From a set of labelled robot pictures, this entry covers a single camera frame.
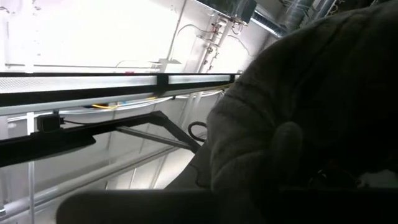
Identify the dark ceiling unit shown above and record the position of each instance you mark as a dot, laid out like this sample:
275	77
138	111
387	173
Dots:
230	9

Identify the silver ventilation duct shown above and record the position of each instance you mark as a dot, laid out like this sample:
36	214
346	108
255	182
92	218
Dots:
267	25

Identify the dark grey hat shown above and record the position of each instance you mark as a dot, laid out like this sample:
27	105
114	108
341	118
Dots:
311	93

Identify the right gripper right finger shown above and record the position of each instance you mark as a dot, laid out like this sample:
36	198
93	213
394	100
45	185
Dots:
335	207

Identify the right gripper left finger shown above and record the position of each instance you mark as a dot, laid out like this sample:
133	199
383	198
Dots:
140	207

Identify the small black box device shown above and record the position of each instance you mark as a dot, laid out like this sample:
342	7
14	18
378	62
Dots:
49	123

